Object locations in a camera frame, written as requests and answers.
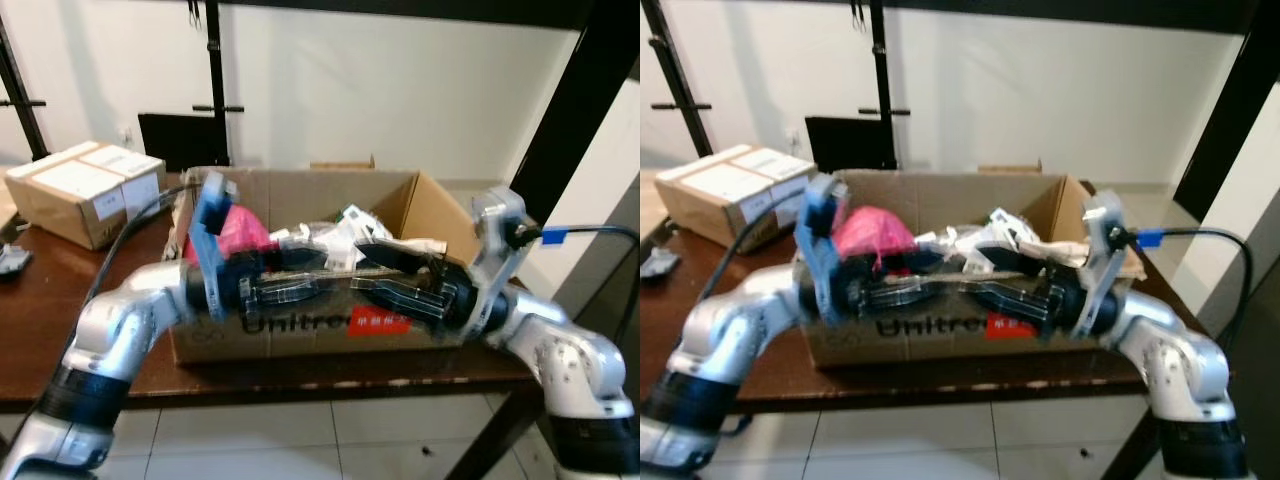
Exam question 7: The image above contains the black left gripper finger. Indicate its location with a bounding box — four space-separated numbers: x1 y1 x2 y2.
260 280 353 313
892 288 981 317
890 262 977 287
258 250 351 279

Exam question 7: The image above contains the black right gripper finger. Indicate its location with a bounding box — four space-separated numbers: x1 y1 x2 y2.
355 240 449 281
965 246 1061 286
350 281 446 319
968 286 1056 323

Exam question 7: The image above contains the white crumpled trash pile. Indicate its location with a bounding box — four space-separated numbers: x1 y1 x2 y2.
270 204 443 273
915 206 1093 277

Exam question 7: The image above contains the large open cardboard box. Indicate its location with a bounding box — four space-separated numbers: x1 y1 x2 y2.
795 168 1149 370
168 165 513 367

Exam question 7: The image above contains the pink plastic bag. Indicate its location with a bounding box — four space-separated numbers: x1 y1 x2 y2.
184 204 282 267
831 205 917 272

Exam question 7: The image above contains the dark brown table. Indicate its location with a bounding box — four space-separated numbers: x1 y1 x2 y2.
0 170 561 480
640 170 1217 480

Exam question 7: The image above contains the black flat panel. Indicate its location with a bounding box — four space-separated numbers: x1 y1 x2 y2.
804 116 899 174
137 112 232 174

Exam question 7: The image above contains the cardboard box with white labels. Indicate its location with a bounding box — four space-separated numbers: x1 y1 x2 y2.
655 145 819 252
5 142 167 251

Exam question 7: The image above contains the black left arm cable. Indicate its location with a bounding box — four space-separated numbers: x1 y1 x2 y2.
734 190 812 273
88 184 193 303

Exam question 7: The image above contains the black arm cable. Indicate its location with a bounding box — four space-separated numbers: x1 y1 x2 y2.
88 184 193 303
538 224 641 353
1130 228 1257 353
734 190 812 273

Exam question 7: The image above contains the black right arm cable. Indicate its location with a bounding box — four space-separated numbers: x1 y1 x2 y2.
538 224 641 353
1130 228 1257 353

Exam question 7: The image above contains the black rack post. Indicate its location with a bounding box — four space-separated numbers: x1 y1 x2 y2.
0 18 52 162
188 0 247 168
854 0 912 172
640 0 717 160

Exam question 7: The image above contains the black metal shelf frame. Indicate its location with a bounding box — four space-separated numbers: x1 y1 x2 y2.
880 0 1280 224

